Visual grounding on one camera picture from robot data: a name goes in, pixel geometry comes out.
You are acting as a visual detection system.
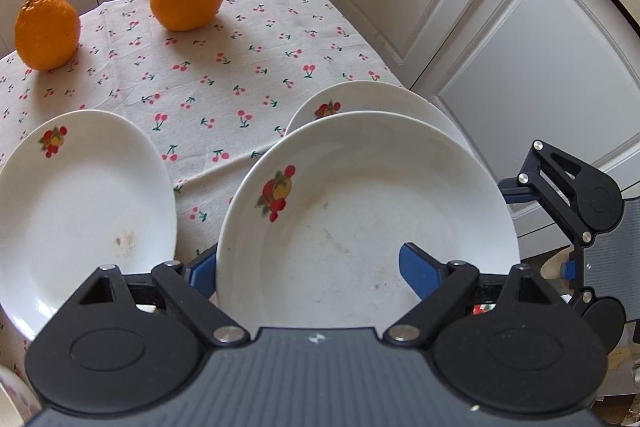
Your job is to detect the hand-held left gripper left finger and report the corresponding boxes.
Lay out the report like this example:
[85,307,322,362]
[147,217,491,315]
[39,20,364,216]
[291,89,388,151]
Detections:
[75,243,251,349]

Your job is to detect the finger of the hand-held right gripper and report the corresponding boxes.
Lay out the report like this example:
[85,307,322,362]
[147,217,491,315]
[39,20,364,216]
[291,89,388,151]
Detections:
[560,242,597,309]
[497,139,604,246]

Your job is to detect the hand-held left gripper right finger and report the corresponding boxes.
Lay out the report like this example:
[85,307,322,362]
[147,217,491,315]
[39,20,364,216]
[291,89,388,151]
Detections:
[384,243,568,349]

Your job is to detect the white fruit-print plate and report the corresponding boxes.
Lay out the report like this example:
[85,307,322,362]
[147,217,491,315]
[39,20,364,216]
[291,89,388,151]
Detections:
[284,81,471,152]
[216,111,521,333]
[0,109,179,342]

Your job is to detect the cherry-print tablecloth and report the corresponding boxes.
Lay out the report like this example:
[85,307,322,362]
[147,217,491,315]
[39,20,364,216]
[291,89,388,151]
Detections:
[0,0,406,358]

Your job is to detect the white ceramic bowl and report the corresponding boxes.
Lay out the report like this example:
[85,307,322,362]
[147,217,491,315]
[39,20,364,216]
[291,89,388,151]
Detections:
[0,364,42,427]

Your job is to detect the leafless orange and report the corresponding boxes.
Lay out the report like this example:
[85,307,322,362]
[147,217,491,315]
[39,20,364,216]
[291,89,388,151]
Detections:
[14,0,82,72]

